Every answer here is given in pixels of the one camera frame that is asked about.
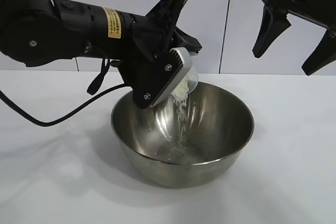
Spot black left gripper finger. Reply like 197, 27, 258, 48
173, 27, 203, 53

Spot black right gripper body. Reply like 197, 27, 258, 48
261, 0, 336, 31

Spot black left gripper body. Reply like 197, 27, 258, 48
132, 0, 198, 57

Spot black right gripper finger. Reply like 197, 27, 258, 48
251, 4, 292, 59
301, 29, 336, 77

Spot white rice grains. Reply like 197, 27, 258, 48
148, 76, 203, 163

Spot stainless steel mixing bowl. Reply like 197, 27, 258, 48
110, 79, 256, 189

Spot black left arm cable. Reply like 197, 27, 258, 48
0, 57, 128, 128

